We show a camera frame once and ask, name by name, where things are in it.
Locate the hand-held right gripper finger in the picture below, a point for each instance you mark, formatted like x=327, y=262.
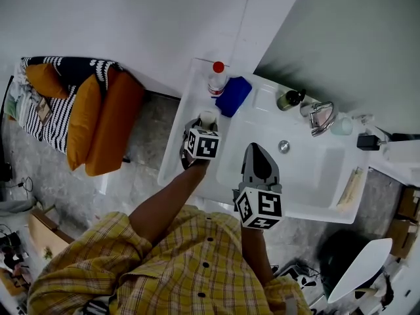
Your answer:
x=275, y=176
x=245, y=172

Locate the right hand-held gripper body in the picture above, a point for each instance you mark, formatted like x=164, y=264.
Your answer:
x=269, y=205

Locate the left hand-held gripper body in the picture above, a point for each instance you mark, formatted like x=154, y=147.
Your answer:
x=206, y=146

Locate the person's right forearm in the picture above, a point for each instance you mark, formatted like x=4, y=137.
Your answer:
x=257, y=258

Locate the person's left forearm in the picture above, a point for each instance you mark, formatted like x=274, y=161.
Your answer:
x=170, y=202

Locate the white sink vanity cabinet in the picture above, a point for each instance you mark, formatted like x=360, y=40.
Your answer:
x=295, y=182

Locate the chrome sink drain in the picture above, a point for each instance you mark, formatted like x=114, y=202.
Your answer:
x=283, y=146

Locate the blue sponge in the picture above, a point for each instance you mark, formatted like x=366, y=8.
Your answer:
x=233, y=95

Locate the white bottle with red cap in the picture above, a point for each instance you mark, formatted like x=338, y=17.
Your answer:
x=216, y=80

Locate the chrome faucet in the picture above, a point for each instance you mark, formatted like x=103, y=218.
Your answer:
x=320, y=117

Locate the spare hand-held gripper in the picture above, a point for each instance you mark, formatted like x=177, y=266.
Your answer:
x=300, y=277

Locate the dark green pump bottle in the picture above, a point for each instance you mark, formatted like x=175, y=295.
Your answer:
x=290, y=98

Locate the orange sofa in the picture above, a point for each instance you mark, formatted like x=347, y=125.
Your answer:
x=115, y=126

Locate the pale green cup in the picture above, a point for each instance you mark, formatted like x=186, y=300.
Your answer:
x=342, y=126

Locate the small black box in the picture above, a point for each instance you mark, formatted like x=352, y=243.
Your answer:
x=367, y=141

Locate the white and dark green chair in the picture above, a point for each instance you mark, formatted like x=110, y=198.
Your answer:
x=357, y=271

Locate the large orange cushion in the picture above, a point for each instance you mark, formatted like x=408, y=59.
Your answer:
x=82, y=120

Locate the yellow plaid shirt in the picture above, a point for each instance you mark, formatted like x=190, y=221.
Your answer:
x=164, y=274

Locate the cardboard box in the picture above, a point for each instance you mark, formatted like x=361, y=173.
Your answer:
x=410, y=205
x=402, y=238

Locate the black white striped blanket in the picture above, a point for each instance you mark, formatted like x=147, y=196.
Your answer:
x=49, y=123

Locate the brown book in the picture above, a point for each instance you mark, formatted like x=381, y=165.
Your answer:
x=44, y=108

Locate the small orange cushion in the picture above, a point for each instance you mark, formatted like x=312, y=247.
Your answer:
x=46, y=80

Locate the pile of pale clothes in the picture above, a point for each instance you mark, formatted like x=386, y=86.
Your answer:
x=16, y=94

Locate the light wooden table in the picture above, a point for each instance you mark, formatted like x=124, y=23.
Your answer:
x=46, y=235

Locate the dried flower stem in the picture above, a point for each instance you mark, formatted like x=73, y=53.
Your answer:
x=47, y=252

